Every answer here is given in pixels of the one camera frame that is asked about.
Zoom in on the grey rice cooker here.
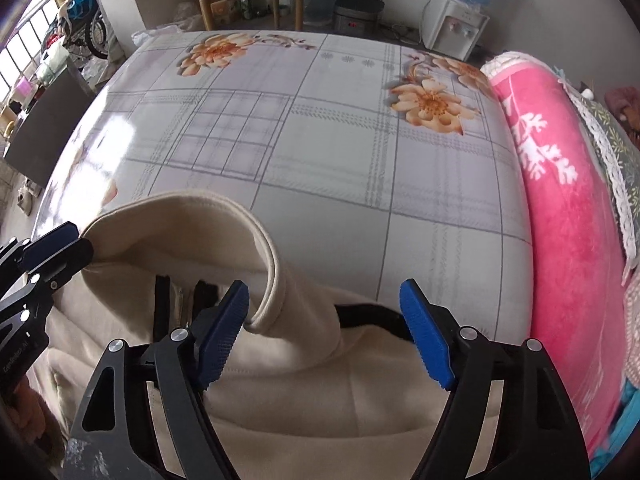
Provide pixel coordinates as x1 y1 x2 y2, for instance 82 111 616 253
332 0 386 36

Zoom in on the cream zip sweatshirt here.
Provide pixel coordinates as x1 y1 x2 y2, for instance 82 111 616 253
27 187 501 480

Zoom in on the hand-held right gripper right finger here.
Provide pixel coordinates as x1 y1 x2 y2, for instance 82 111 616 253
399 279 593 480

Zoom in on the grey cabinet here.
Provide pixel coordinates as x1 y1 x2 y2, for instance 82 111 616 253
2 62 97 187

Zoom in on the floral checked tablecloth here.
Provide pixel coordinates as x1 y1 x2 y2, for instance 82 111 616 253
32 30 534 342

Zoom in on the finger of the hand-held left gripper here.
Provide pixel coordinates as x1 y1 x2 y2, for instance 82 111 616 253
0 221 81 267
16 237 95 291

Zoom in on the wheelchair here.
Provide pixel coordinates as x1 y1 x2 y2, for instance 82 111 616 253
64 0 114 61

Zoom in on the white water dispenser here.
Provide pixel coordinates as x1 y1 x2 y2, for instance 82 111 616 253
421 0 491 61

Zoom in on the person's left hand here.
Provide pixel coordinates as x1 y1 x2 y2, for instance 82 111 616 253
4 384 64 467

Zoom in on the pink blanket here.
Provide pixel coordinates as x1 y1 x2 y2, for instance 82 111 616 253
481 51 640 477

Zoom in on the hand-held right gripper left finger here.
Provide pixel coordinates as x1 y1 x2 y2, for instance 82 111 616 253
62 280 251 480

